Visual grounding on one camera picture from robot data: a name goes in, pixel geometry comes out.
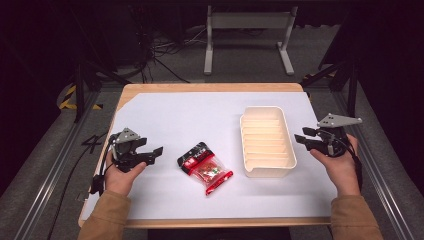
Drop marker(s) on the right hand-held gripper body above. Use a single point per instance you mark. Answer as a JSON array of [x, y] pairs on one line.
[[333, 136]]

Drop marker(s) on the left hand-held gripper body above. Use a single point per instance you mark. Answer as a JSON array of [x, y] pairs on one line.
[[126, 154]]

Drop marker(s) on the person's left hand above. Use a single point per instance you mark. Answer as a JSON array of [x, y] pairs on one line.
[[120, 180]]

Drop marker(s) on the person's right hand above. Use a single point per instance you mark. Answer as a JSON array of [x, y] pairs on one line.
[[340, 170]]

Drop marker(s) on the black tape floor mark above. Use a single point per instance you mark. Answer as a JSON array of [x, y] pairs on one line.
[[91, 142]]

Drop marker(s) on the white ribbed plastic container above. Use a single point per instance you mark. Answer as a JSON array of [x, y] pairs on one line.
[[266, 143]]

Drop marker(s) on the white paper mat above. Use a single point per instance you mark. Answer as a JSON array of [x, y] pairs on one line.
[[186, 113]]

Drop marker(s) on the red and black snack packet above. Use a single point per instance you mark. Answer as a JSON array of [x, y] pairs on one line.
[[205, 168]]

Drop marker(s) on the black metal stand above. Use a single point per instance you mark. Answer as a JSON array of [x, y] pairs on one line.
[[79, 90], [351, 83]]

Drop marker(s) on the yellow and black hazard tape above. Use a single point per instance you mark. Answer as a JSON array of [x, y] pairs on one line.
[[68, 96]]

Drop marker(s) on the wooden table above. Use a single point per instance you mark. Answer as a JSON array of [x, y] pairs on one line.
[[213, 87]]

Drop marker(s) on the aluminium floor rail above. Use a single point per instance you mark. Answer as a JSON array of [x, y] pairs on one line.
[[383, 186], [50, 180]]

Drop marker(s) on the white metal stand frame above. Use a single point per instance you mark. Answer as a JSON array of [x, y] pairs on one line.
[[250, 20]]

